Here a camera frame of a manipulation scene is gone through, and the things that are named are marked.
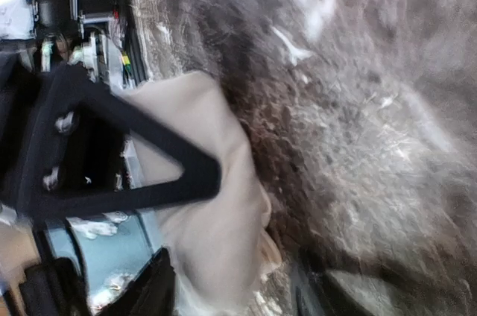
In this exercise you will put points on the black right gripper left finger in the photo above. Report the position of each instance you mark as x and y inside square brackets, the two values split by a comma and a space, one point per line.
[152, 292]

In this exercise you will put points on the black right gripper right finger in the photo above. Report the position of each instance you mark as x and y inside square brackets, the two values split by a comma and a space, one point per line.
[316, 294]

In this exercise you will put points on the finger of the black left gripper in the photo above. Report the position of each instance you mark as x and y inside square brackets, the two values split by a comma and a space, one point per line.
[60, 92]

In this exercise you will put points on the beige boxer underwear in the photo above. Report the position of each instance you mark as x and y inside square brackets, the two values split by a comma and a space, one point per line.
[217, 242]

